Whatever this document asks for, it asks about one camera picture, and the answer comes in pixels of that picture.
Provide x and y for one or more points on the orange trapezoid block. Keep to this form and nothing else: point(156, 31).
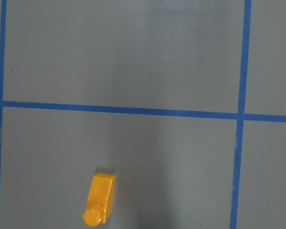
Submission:
point(100, 199)

